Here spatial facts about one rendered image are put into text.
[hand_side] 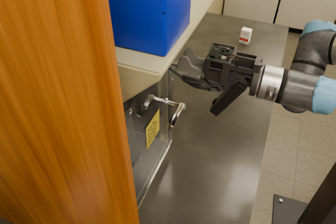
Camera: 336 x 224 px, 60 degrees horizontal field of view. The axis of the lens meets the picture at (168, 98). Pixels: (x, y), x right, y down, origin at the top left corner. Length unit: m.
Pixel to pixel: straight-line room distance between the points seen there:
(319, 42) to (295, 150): 1.69
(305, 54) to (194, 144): 0.47
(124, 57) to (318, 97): 0.40
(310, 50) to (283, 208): 1.43
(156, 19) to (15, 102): 0.20
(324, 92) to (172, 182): 0.51
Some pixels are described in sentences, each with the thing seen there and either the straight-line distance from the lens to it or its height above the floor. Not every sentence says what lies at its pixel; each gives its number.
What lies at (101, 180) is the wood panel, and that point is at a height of 1.36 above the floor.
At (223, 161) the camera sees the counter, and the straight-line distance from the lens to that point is 0.98.
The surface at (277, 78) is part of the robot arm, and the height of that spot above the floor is 1.36.
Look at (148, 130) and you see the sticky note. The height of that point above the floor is 1.21.
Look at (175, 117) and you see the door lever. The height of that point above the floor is 1.21.
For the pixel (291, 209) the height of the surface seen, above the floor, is 0.02.
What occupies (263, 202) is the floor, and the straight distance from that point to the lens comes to 2.05.
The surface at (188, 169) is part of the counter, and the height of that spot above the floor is 0.94.
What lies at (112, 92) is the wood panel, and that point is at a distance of 0.31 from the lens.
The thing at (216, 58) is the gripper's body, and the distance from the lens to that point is 0.62.
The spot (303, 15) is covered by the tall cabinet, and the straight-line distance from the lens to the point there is 3.68.
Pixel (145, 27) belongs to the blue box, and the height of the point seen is 1.55.
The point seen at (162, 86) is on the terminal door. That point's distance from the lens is 0.71.
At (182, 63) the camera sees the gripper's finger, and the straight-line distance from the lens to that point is 0.66.
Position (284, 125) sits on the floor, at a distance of 2.53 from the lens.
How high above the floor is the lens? 1.72
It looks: 42 degrees down
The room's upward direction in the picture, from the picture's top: straight up
